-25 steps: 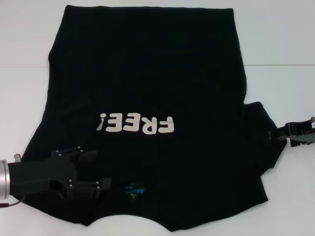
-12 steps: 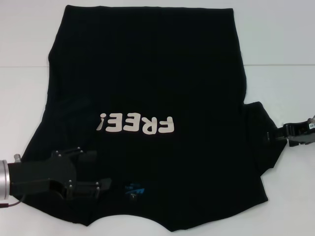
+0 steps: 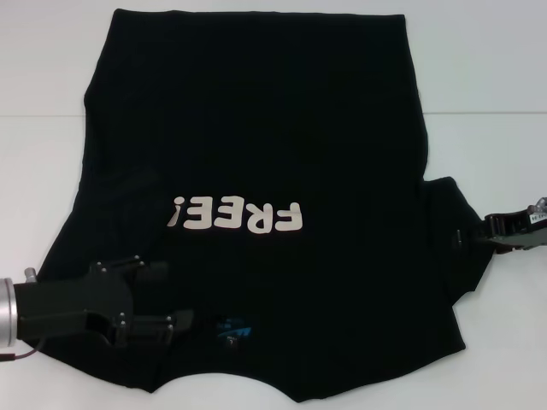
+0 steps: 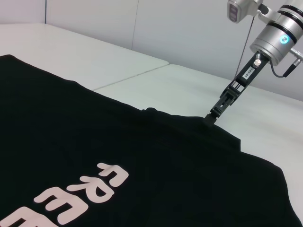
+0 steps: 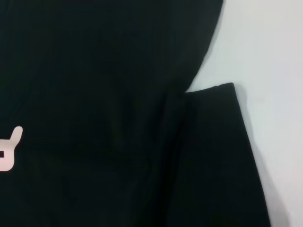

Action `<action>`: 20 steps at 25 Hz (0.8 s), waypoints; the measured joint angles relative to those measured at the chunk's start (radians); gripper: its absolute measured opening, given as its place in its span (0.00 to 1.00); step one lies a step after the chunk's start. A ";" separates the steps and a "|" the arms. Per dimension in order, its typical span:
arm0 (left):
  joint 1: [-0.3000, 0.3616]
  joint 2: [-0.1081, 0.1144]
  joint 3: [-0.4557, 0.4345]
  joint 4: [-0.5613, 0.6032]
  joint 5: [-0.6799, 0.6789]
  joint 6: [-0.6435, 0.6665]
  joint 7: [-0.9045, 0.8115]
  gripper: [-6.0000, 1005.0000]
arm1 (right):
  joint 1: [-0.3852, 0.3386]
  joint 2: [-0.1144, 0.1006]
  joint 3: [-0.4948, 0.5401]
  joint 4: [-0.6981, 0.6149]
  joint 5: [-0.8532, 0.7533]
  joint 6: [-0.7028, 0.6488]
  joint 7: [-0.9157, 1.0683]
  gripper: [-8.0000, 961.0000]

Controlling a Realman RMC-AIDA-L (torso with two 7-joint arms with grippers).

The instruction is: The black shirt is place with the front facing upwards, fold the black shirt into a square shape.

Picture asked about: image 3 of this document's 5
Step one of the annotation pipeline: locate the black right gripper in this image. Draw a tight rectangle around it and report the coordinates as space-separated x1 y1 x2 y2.
453 208 547 258

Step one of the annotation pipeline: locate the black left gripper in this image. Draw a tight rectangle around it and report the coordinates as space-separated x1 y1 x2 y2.
12 255 196 348

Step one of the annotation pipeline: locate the black t-shirt with FREE print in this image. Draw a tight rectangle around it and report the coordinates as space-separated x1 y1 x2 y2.
37 9 499 405

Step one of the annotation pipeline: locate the left arm red cable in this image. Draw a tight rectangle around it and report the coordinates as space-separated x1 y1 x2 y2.
0 266 49 365

